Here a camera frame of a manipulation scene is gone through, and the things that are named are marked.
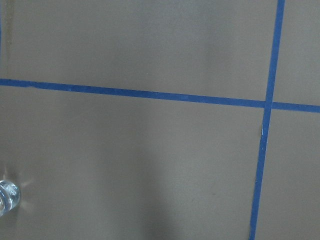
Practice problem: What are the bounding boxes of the clear glass beaker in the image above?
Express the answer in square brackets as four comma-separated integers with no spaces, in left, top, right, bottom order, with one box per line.
[0,180,21,217]

